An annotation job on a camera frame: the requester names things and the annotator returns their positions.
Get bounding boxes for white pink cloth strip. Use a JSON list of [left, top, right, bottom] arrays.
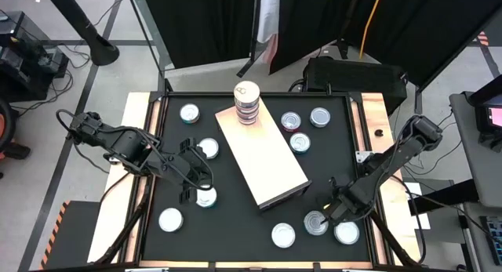
[[256, 0, 282, 66]]

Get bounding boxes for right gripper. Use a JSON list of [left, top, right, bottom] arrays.
[[318, 183, 372, 227]]

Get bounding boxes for black keyboard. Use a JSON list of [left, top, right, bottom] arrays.
[[478, 215, 502, 266]]

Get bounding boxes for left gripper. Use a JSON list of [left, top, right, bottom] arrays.
[[156, 137, 213, 205]]

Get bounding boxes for black equipment rack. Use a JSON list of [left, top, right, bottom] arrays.
[[0, 11, 71, 103]]

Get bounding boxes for black partition panel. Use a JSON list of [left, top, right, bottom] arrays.
[[344, 0, 502, 89]]

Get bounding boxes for red label fish can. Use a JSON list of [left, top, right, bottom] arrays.
[[280, 111, 302, 132]]

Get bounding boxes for black pole with round base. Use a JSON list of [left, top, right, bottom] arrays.
[[41, 0, 121, 67]]

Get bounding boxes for green white tuna can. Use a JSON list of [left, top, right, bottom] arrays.
[[271, 223, 296, 249], [333, 220, 361, 245], [309, 107, 332, 129], [196, 137, 220, 161]]

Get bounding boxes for grey desk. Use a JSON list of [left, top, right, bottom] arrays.
[[449, 90, 502, 209]]

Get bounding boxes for black plate hazard stripes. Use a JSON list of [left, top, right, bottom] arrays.
[[38, 199, 102, 271]]

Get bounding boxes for teal tuna can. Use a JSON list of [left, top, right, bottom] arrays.
[[303, 210, 329, 237], [179, 103, 201, 125], [289, 132, 311, 154], [195, 184, 218, 209]]

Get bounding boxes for silver tin can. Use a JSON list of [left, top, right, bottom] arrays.
[[158, 207, 184, 234]]

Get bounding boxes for black bar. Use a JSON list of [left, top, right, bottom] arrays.
[[407, 179, 480, 217]]

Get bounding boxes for wooden shelf riser black frame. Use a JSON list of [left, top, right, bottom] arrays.
[[214, 97, 313, 210]]

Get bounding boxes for monitor with pink screen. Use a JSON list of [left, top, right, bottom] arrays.
[[467, 74, 502, 152]]

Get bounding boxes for black support strut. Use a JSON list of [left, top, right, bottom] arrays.
[[362, 209, 420, 267], [92, 177, 154, 265]]

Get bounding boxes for black backdrop curtain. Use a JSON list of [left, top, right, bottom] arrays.
[[141, 0, 260, 70], [269, 0, 368, 75]]

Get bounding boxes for black stand pole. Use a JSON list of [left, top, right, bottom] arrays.
[[236, 0, 263, 79]]

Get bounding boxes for black tripod stand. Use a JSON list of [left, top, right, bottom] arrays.
[[335, 0, 364, 60]]

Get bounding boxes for black round wheel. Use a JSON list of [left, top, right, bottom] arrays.
[[0, 97, 31, 179]]

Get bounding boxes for white paper sheet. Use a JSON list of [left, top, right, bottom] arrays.
[[405, 180, 432, 230]]

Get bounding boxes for orange black hazard tape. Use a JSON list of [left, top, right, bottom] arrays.
[[475, 30, 491, 48]]

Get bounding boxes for yellow cable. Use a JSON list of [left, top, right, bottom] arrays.
[[358, 0, 385, 60]]

